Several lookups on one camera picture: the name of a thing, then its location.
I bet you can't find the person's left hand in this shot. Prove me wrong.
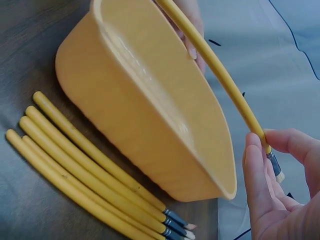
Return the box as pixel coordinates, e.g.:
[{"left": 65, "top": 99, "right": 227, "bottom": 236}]
[{"left": 163, "top": 0, "right": 207, "bottom": 74}]

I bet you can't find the yellow handled paintbrush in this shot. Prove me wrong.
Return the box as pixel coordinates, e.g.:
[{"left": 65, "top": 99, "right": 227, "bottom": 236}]
[
  {"left": 21, "top": 135, "right": 158, "bottom": 240},
  {"left": 19, "top": 116, "right": 187, "bottom": 240},
  {"left": 5, "top": 129, "right": 141, "bottom": 240},
  {"left": 25, "top": 105, "right": 196, "bottom": 238},
  {"left": 32, "top": 91, "right": 198, "bottom": 230},
  {"left": 154, "top": 0, "right": 286, "bottom": 184}
]

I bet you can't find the yellow plastic tub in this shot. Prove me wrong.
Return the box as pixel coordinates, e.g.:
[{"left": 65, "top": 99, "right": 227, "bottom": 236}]
[{"left": 54, "top": 0, "right": 237, "bottom": 202}]

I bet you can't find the person's right hand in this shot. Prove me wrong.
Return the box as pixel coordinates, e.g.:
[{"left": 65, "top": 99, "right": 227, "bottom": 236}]
[{"left": 242, "top": 128, "right": 320, "bottom": 240}]

